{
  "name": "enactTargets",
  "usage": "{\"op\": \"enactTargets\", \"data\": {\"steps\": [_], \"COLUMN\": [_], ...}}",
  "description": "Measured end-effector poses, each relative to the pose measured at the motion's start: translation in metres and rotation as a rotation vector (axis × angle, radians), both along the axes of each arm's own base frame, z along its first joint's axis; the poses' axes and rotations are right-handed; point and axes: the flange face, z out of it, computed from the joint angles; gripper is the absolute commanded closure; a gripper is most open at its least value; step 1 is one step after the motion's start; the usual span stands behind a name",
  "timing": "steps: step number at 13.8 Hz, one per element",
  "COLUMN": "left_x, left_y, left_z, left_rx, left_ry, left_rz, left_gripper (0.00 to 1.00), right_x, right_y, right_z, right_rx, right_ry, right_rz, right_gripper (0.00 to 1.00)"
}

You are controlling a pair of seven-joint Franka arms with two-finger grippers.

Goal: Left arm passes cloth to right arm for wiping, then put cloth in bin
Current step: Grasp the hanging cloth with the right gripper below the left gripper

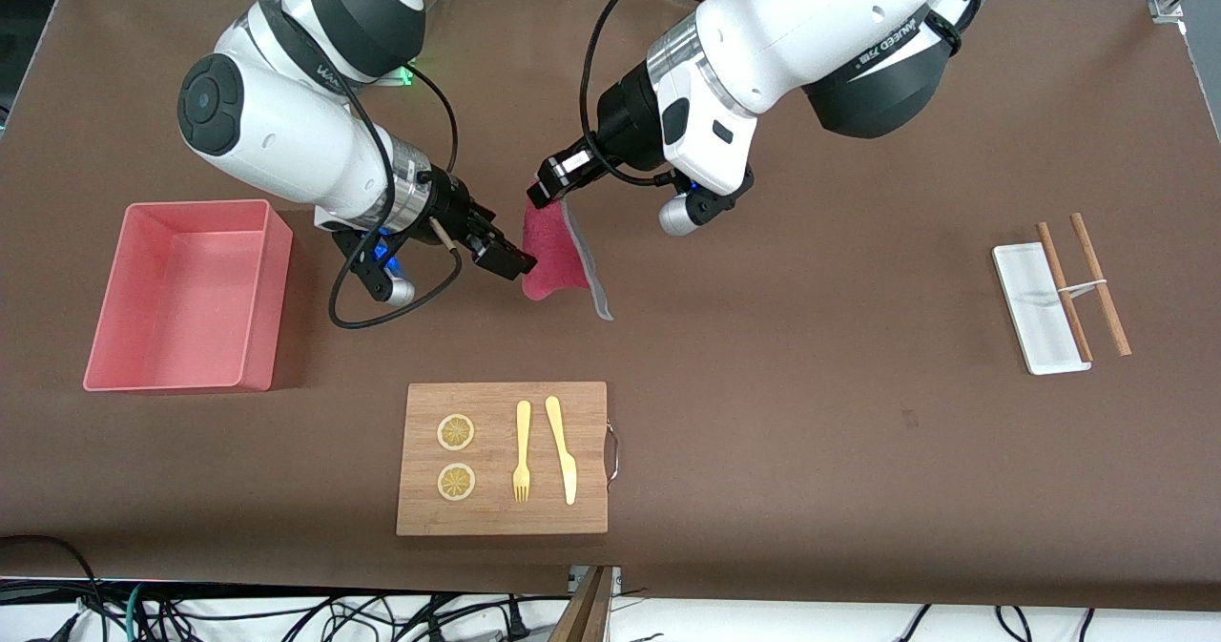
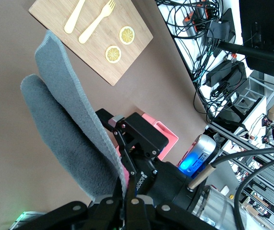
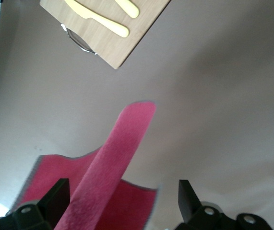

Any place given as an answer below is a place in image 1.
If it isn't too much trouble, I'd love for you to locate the wooden cutting board, metal handle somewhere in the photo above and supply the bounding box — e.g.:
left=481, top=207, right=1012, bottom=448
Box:
left=396, top=382, right=621, bottom=536

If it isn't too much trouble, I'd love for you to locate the black looped floor cable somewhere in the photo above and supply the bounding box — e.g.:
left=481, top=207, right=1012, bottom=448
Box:
left=0, top=533, right=108, bottom=642

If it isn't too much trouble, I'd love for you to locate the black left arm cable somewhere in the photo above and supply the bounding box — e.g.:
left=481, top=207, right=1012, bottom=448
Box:
left=579, top=0, right=690, bottom=187

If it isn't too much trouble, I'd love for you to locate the white rectangular tray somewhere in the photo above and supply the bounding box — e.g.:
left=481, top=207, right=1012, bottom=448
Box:
left=992, top=243, right=1091, bottom=376

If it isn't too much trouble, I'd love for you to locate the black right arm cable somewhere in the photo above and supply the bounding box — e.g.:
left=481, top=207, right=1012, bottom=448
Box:
left=328, top=74, right=465, bottom=330

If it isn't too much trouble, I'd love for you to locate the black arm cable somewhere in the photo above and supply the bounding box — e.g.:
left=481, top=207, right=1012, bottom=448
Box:
left=579, top=0, right=690, bottom=187
left=328, top=74, right=465, bottom=330

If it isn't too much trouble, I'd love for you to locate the wooden plank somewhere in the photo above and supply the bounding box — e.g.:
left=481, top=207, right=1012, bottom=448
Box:
left=548, top=566, right=613, bottom=642

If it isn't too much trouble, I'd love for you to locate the brown wooden stick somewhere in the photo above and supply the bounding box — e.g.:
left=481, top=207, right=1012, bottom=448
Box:
left=1070, top=213, right=1132, bottom=357
left=1037, top=221, right=1094, bottom=363

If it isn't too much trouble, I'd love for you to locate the yellow plastic fork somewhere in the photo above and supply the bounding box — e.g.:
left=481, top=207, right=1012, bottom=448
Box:
left=512, top=401, right=532, bottom=503

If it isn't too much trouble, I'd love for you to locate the red cloth with grey backing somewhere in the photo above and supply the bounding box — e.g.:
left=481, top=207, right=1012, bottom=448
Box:
left=521, top=198, right=614, bottom=321

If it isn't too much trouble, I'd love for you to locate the pink plastic bin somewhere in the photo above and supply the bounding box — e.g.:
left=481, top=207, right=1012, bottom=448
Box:
left=83, top=199, right=294, bottom=393

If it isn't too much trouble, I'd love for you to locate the yellow plastic knife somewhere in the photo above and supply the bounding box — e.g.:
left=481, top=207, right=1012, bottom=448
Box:
left=545, top=396, right=578, bottom=507

